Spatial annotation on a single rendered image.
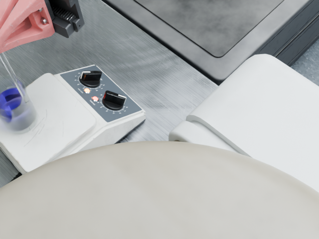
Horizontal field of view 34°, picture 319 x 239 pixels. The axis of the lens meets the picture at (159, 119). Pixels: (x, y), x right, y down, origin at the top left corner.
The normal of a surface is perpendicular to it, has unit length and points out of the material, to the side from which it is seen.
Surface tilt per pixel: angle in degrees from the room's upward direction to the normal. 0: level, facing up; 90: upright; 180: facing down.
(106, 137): 90
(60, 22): 1
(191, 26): 0
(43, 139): 0
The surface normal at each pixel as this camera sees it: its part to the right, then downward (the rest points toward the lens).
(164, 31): -0.06, -0.50
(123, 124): 0.67, 0.63
